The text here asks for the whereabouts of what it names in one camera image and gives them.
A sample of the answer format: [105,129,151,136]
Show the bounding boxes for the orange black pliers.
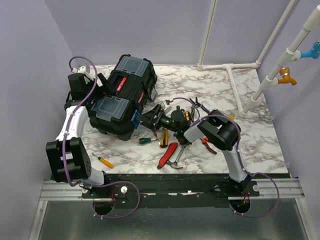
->
[201,137,217,155]

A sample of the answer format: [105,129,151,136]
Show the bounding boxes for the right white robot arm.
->
[137,104,251,196]

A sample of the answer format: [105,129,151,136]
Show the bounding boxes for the aluminium frame rail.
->
[39,178,305,202]

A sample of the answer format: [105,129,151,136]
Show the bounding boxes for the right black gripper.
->
[136,104,180,134]

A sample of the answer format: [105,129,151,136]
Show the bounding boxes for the white pvc pipe frame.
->
[196,0,320,118]

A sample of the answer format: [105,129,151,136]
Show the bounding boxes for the yellow utility knife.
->
[159,127,169,148]

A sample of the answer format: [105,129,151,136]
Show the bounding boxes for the blue pipe fitting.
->
[300,39,320,60]

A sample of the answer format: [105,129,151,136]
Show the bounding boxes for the orange handled screwdriver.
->
[92,153,114,169]

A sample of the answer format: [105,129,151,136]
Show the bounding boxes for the steel claw hammer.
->
[167,146,186,170]

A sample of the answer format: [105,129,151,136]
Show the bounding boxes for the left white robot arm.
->
[45,65,111,198]

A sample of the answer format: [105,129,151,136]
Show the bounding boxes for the orange pipe tap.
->
[278,67,297,86]

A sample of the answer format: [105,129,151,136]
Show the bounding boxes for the black yellow wire stripper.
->
[187,97,211,122]

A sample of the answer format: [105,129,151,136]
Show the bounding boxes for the green stubby screwdriver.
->
[138,137,158,145]

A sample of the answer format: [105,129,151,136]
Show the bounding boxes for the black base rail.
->
[49,172,293,208]

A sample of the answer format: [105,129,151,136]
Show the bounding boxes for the black plastic toolbox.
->
[89,54,158,141]

